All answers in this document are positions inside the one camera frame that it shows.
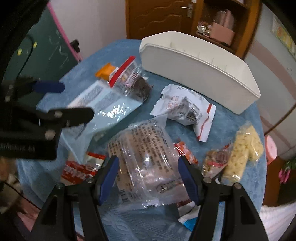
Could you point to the blue table cloth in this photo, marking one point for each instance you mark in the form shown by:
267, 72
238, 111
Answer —
39, 177

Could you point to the silver door handle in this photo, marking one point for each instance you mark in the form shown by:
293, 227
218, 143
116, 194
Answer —
189, 9

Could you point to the small blue snack packet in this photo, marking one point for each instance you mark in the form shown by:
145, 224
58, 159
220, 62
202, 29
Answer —
188, 212

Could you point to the red orange small packet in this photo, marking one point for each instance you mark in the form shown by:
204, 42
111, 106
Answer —
183, 150

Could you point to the wooden corner shelf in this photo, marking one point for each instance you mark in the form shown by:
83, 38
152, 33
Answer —
246, 15

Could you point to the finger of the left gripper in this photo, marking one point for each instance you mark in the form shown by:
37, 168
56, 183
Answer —
67, 117
48, 87

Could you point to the small red brown candy pack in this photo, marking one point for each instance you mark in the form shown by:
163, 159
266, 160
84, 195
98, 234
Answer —
216, 160

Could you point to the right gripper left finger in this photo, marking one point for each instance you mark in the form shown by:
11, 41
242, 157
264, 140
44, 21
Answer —
56, 218

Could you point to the green chalkboard pink frame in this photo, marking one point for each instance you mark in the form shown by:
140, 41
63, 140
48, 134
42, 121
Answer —
50, 57

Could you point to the pink basket with handle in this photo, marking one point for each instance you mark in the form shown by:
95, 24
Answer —
222, 27

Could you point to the red cookie packet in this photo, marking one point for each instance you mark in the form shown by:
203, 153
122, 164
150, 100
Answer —
75, 173

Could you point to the brown wooden door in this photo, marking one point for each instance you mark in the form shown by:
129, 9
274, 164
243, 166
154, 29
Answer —
148, 17

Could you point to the colourful wall poster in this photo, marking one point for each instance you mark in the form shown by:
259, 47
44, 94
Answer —
282, 34

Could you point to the red zip clear bag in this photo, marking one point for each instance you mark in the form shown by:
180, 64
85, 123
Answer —
130, 80

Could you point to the clear wafer biscuit pack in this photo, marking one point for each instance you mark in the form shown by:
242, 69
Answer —
148, 166

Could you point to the sliding wardrobe door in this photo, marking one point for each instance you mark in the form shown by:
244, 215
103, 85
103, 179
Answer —
273, 68

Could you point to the shiny foil wrappers pile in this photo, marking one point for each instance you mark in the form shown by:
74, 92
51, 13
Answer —
204, 28

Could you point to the orange white snack bar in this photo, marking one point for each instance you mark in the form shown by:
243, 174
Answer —
106, 72

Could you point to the pink plastic stool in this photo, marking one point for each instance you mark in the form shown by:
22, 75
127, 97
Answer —
271, 149

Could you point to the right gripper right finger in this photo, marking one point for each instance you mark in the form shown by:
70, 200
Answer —
241, 219

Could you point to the white plastic storage bin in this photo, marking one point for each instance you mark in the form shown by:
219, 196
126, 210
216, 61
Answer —
201, 66

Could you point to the light blue clear bag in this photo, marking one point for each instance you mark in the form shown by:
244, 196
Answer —
109, 108

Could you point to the yellow puffed snack pack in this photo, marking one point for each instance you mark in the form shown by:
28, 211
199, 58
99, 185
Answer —
247, 147

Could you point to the white red snack packet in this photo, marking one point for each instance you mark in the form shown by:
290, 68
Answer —
186, 107

